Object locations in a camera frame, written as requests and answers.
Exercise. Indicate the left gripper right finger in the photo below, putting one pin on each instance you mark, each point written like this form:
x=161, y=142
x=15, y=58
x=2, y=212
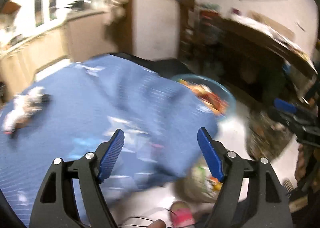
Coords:
x=251, y=193

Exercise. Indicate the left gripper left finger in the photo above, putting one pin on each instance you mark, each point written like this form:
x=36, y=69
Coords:
x=70, y=194

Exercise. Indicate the kitchen base cabinets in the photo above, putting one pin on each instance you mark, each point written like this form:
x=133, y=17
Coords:
x=81, y=36

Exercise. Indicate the kitchen window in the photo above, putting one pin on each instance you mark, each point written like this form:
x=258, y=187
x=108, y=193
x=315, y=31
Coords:
x=45, y=11

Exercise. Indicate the right hand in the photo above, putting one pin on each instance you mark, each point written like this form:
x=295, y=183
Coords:
x=301, y=169

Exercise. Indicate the left hand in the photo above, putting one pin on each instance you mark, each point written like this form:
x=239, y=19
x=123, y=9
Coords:
x=157, y=224

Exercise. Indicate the pink slipper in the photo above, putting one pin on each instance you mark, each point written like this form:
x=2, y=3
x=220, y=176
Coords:
x=181, y=215

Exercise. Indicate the blue plastic basin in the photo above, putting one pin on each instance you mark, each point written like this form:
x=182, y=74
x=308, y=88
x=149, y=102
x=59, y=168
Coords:
x=215, y=96

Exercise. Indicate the blue checkered tablecloth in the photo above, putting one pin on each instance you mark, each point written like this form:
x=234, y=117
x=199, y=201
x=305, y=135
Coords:
x=89, y=101

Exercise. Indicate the dark wooden table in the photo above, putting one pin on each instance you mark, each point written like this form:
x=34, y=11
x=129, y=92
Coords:
x=265, y=37

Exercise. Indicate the hanging cloth bags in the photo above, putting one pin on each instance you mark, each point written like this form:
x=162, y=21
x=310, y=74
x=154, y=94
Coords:
x=118, y=21

